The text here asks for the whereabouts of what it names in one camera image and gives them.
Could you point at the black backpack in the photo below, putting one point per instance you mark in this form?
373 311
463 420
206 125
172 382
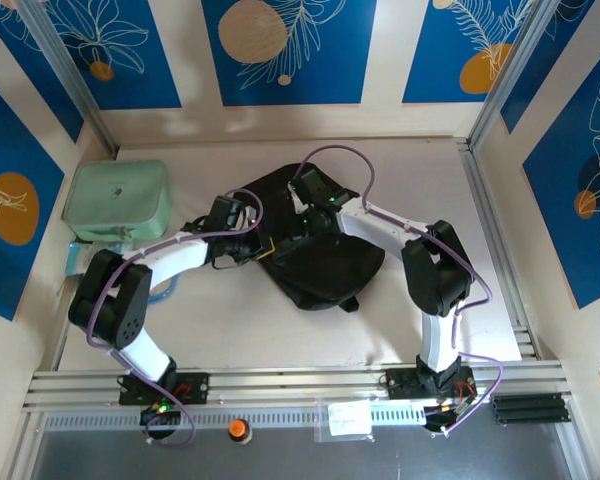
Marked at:
330 270

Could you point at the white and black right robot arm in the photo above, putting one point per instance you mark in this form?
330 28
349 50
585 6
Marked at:
375 227

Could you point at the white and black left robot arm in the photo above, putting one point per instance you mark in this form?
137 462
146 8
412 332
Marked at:
180 252

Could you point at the mint green pencil case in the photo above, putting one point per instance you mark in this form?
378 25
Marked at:
117 200

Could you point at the light blue clear pouch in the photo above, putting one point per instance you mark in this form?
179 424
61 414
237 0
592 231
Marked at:
80 257

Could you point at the orange-capped bottle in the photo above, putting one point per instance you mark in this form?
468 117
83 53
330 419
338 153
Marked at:
239 431

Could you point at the clear bag with paper label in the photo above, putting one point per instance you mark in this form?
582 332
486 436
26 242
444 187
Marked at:
347 417

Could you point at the black ribbed block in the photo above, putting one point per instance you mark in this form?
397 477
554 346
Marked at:
527 410

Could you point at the aluminium frame rail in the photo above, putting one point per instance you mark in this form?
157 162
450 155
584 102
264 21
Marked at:
280 385

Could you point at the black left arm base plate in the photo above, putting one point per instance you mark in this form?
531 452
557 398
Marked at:
195 387

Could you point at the blue floral wall poster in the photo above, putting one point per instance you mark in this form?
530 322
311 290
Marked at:
557 30
570 200
130 50
430 50
330 75
10 150
35 60

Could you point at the aluminium side rail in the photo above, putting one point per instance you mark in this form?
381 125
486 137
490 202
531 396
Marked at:
472 165

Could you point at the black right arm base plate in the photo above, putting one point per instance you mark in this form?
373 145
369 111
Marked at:
402 385

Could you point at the aluminium corner post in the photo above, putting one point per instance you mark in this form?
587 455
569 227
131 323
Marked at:
65 70
515 70

